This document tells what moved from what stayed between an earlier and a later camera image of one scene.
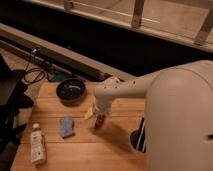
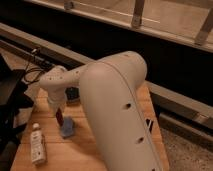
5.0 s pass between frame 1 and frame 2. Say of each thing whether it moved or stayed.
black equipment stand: stayed
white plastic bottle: stayed
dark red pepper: moved
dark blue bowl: stayed
